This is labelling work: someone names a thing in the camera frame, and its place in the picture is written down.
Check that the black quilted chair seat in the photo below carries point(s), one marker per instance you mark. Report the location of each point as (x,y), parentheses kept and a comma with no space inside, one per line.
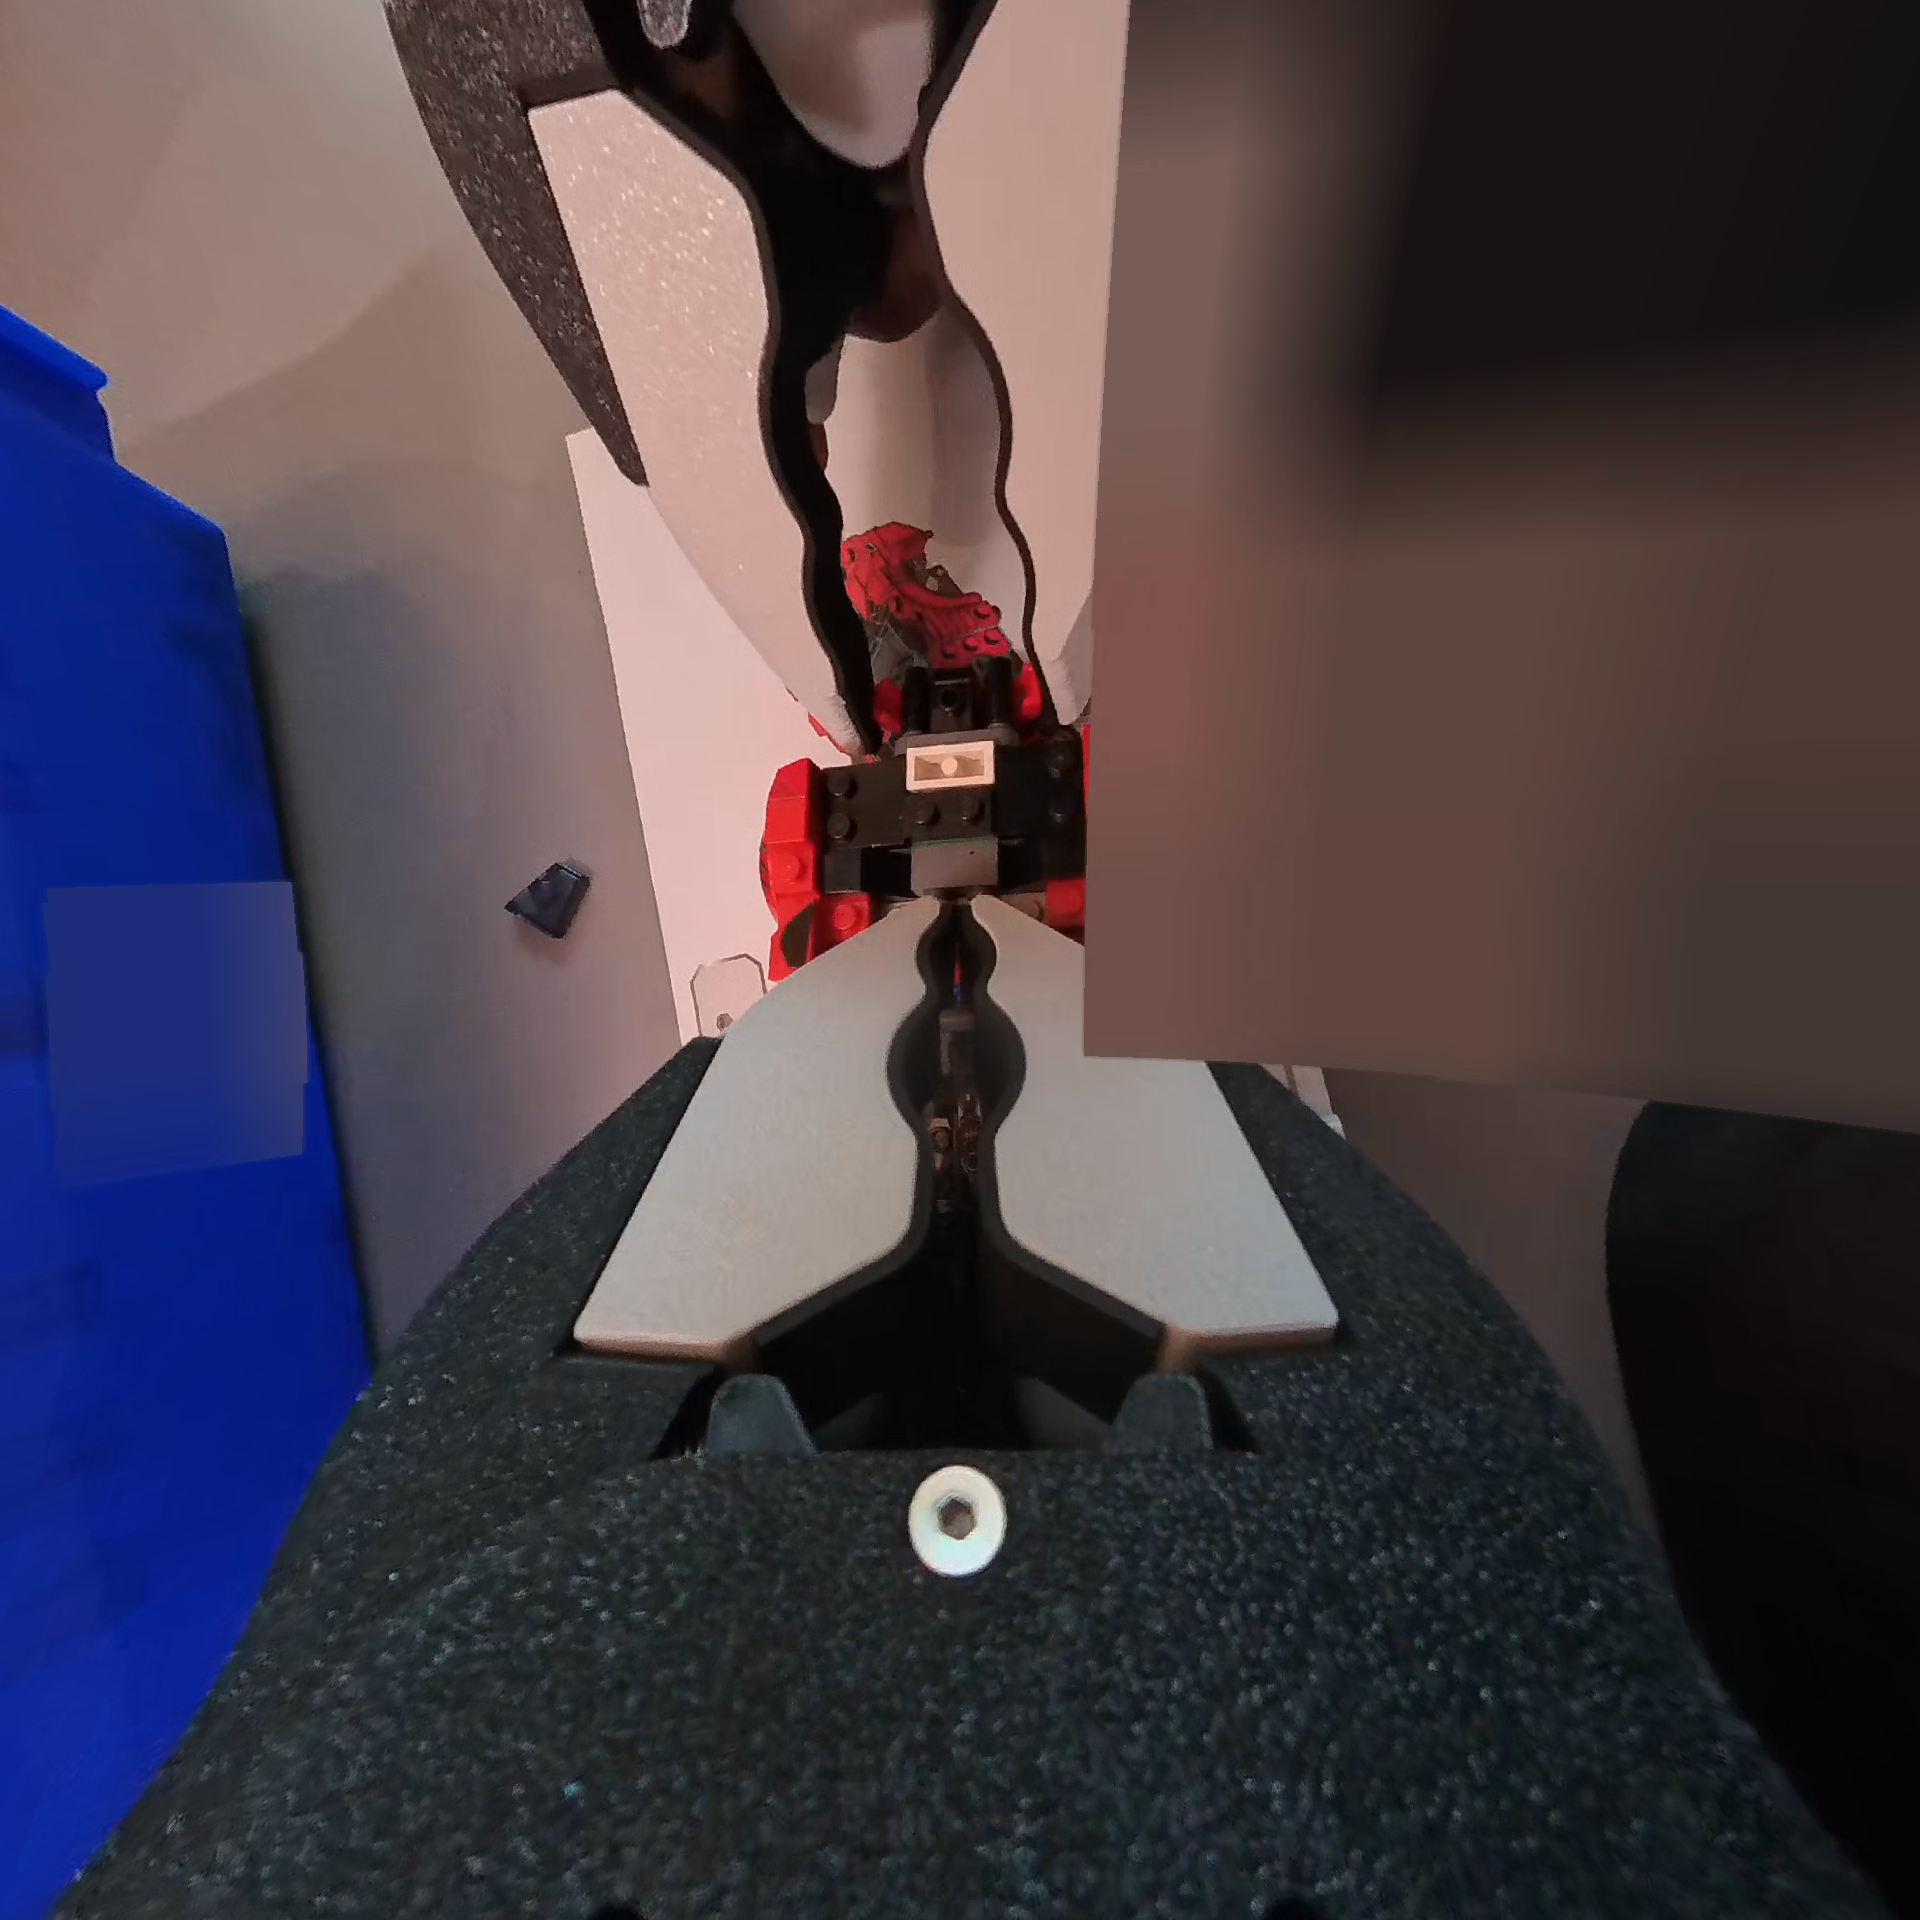
(1785,1501)

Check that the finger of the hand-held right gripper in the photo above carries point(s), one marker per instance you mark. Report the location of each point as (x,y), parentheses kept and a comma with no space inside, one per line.
(674,301)
(1052,241)

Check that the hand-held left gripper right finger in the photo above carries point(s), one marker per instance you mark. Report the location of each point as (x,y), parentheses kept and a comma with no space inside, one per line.
(1154,1201)

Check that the lego instruction booklet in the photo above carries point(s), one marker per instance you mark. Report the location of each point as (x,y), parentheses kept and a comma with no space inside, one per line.
(674,721)

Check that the blue plastic bin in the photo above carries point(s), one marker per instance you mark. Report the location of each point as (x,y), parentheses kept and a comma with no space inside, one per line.
(152,1351)

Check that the small dark wedge lego piece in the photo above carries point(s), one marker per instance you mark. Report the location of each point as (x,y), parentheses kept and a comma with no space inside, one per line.
(547,894)

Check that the red and black lego car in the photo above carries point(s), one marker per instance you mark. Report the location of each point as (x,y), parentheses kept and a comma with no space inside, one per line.
(947,813)

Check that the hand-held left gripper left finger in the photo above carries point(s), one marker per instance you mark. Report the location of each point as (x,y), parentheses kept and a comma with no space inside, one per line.
(749,1201)

